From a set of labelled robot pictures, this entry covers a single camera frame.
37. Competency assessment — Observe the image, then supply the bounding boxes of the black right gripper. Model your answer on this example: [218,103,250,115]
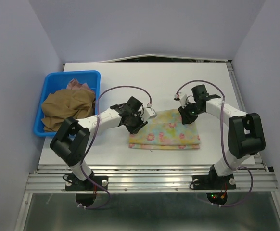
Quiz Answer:
[178,101,203,124]

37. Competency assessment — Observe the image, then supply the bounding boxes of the floral pastel skirt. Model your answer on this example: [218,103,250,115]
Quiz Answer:
[128,109,201,150]

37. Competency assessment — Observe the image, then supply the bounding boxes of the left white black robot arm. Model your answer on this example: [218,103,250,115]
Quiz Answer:
[50,97,155,190]

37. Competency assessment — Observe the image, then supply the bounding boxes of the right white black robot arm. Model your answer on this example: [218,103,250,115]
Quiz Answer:
[174,82,266,188]

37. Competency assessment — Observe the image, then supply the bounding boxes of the pink skirt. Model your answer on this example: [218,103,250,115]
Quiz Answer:
[66,78,94,92]

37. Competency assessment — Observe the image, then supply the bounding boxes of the brown skirt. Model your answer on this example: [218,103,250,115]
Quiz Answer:
[41,89,95,132]

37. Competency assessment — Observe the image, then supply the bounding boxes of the blue plastic bin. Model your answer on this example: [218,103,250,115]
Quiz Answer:
[33,70,101,137]

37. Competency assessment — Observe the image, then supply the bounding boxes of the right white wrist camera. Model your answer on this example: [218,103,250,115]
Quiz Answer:
[174,92,189,108]

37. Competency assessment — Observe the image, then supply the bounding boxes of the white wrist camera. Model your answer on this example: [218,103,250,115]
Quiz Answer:
[174,92,189,108]
[140,103,157,122]

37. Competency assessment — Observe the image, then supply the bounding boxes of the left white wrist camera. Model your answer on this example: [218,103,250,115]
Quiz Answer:
[140,103,157,122]

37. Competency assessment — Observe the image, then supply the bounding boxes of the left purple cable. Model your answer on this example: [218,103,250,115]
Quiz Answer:
[77,85,153,209]

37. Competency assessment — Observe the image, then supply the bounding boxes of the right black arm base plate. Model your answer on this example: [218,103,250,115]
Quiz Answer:
[189,174,236,191]

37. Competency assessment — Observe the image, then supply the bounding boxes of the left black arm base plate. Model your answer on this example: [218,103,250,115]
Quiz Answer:
[62,173,109,192]

